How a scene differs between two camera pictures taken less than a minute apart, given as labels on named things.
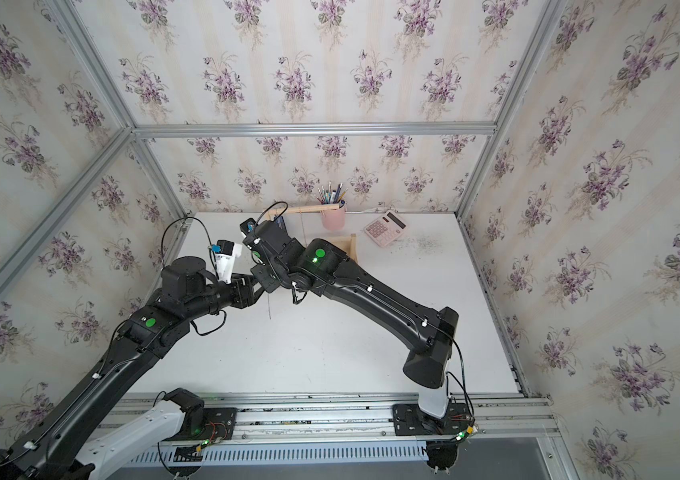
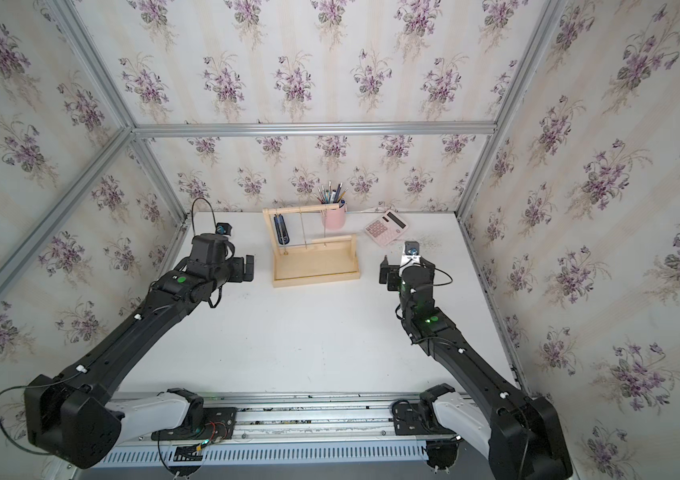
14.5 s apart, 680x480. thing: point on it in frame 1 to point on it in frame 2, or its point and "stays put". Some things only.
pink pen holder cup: [334, 220] stays put
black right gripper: [259, 273] to [393, 272]
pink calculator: [385, 228] stays put
